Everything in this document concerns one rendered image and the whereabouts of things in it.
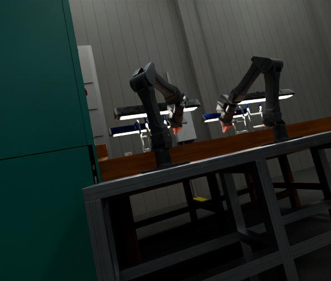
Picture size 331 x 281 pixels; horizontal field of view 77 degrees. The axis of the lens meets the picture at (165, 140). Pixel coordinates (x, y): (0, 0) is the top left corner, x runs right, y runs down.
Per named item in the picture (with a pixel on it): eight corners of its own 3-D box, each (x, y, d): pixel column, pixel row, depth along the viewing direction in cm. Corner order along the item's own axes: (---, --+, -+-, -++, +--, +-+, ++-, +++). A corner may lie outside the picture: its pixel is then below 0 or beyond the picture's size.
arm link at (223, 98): (213, 105, 131) (220, 86, 124) (223, 103, 135) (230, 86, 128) (225, 114, 123) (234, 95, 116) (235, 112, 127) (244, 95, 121)
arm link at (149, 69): (169, 96, 114) (130, 64, 91) (183, 90, 109) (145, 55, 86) (170, 115, 110) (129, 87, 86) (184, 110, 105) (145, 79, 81)
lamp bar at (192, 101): (201, 106, 151) (199, 96, 152) (115, 117, 130) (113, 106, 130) (196, 109, 158) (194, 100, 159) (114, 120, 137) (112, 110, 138)
